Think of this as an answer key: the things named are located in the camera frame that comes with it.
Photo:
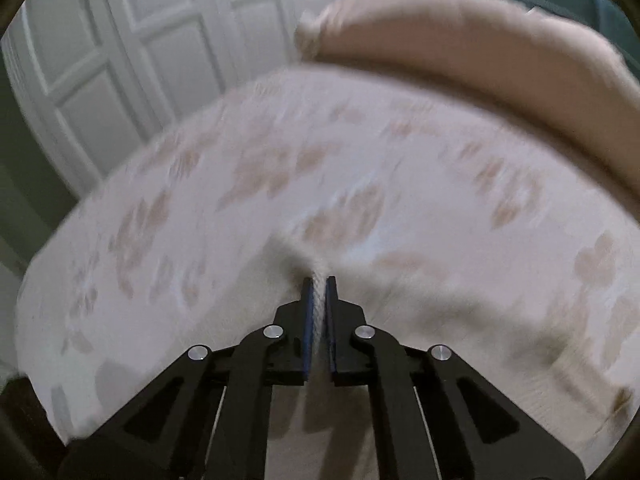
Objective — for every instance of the leaf print bed sheet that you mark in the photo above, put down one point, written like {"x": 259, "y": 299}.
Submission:
{"x": 250, "y": 175}

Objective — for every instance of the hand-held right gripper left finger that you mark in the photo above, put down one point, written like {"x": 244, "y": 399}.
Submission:
{"x": 306, "y": 332}

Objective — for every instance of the white fluffy garment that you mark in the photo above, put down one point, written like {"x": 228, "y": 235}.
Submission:
{"x": 430, "y": 310}

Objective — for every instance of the white panelled wardrobe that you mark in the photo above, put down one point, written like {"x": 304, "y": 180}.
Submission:
{"x": 150, "y": 50}

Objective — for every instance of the pink pillow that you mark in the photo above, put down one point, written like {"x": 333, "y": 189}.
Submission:
{"x": 475, "y": 55}

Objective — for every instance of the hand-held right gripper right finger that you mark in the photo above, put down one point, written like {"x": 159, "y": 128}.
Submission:
{"x": 331, "y": 332}

